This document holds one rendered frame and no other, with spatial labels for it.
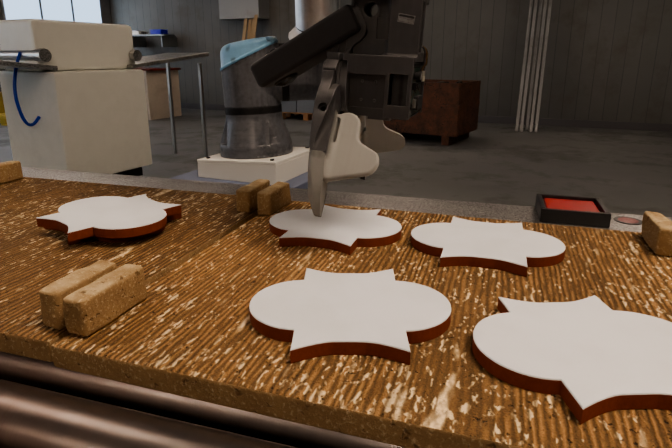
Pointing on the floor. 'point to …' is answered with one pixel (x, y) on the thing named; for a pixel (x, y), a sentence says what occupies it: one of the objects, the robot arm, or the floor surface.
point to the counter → (159, 107)
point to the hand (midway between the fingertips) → (336, 195)
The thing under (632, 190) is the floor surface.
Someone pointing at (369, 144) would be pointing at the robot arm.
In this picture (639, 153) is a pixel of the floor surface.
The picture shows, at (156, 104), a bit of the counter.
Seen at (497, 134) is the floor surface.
